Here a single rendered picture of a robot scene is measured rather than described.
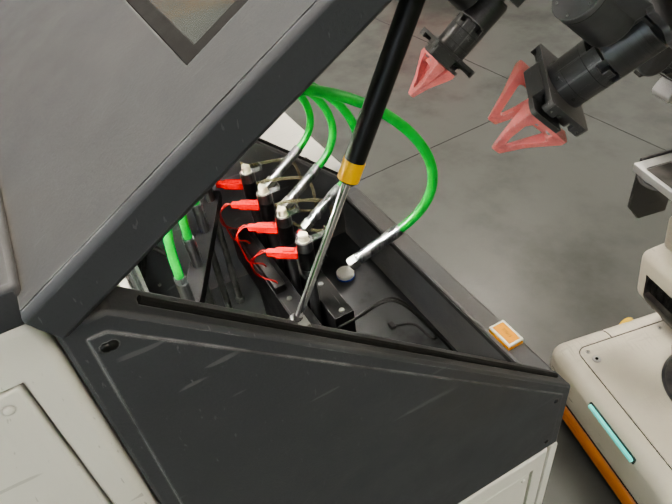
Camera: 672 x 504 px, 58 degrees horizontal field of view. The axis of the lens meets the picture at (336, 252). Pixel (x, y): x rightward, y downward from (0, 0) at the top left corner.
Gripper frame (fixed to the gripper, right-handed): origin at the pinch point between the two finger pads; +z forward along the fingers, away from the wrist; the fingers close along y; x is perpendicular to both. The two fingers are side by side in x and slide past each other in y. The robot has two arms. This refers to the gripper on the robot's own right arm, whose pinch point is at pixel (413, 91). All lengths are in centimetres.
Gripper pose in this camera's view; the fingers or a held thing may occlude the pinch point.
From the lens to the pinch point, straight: 109.6
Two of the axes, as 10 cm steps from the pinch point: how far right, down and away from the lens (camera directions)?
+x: 2.6, 6.3, -7.4
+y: -7.3, -3.7, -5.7
